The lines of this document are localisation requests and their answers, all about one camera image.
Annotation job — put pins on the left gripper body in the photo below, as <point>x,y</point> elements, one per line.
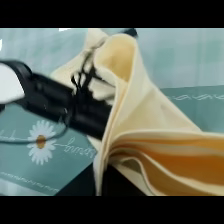
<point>66,103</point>

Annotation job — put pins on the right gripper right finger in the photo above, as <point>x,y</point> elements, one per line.
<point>116,183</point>

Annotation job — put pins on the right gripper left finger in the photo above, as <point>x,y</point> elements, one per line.
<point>83,183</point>

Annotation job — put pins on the cream shirt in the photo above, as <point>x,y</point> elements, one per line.
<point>150,133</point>

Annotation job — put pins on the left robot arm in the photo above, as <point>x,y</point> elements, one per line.
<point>13,83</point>

